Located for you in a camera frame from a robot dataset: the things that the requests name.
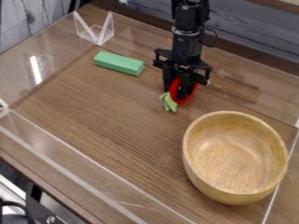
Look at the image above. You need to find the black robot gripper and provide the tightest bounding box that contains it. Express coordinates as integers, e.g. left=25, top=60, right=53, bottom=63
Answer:
left=153, top=48, right=212, bottom=100

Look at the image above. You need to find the red plush strawberry toy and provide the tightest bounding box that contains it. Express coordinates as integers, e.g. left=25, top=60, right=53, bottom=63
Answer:
left=159, top=77, right=199, bottom=112

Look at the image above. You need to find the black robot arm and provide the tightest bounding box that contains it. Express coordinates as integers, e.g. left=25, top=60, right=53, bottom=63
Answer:
left=153, top=0, right=212, bottom=104

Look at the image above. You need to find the green rectangular foam block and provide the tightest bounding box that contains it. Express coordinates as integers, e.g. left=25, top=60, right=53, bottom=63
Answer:
left=93, top=51, right=145, bottom=76

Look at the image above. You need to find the wooden bowl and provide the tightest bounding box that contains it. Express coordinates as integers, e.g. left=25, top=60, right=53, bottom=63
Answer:
left=181, top=110, right=288, bottom=205

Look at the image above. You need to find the clear acrylic tray wall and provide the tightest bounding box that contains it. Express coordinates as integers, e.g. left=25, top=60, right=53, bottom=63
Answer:
left=0, top=17, right=299, bottom=224

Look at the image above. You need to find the clear acrylic corner bracket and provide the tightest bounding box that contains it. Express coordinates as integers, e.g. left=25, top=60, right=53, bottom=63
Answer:
left=72, top=11, right=115, bottom=46

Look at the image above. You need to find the black cable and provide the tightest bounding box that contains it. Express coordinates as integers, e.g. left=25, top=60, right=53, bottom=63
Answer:
left=0, top=199, right=28, bottom=224

